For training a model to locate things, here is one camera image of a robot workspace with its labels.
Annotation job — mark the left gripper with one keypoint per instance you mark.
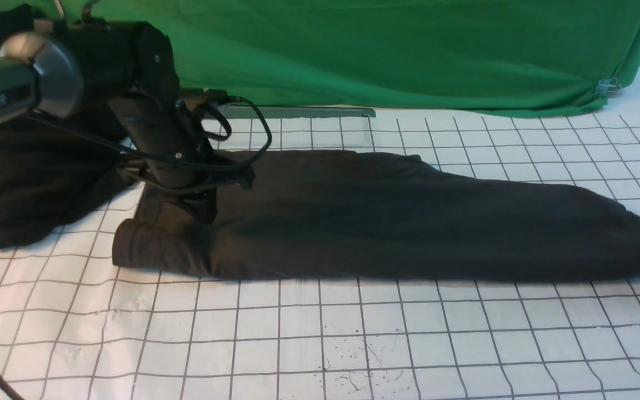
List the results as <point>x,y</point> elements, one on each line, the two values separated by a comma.
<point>175,193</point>

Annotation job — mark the gray long-sleeve top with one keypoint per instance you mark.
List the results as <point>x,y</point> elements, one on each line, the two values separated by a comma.
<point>341,214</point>

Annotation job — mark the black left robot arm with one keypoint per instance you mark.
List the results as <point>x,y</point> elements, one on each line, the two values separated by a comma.
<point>54,72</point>

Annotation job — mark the binder clip on backdrop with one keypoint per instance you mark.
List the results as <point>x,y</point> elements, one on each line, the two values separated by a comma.
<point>606,88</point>

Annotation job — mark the black garment pile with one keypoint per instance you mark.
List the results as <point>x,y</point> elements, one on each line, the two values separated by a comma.
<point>50,177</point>

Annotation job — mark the green backdrop cloth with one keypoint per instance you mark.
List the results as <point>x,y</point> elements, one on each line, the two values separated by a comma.
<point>508,58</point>

